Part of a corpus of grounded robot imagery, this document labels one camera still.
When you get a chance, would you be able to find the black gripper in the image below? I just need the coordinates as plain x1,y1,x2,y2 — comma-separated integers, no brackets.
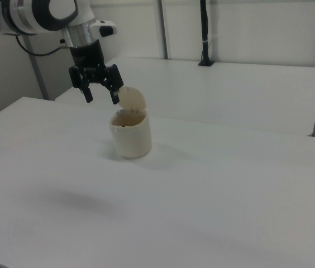
68,41,125,106

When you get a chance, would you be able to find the cream trash bin lid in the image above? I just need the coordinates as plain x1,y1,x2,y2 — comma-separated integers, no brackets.
117,86,147,113

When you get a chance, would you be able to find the cream desktop trash bin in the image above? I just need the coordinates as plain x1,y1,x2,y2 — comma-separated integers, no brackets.
109,109,152,160

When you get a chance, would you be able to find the white side table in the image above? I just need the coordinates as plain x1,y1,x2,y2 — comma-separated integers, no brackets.
54,55,315,137

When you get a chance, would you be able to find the aluminium frame post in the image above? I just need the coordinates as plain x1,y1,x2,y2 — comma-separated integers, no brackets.
156,0,173,60
28,52,50,100

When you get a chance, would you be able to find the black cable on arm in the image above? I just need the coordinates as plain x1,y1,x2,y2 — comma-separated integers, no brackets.
16,35,66,57

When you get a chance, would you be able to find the black clamp-mounted camera stand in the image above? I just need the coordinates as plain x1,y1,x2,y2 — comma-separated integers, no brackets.
198,0,216,67

